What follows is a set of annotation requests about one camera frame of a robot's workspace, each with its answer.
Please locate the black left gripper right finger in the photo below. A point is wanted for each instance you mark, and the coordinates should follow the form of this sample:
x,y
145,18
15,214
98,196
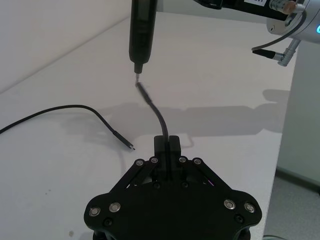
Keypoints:
x,y
175,150

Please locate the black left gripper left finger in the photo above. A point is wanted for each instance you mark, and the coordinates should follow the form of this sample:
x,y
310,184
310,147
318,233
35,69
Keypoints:
x,y
160,150

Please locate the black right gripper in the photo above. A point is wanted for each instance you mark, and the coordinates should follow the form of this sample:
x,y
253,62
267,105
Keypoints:
x,y
235,7

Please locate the black pen-shaped electric tool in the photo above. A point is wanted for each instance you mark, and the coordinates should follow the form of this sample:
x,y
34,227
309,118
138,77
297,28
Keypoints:
x,y
141,30

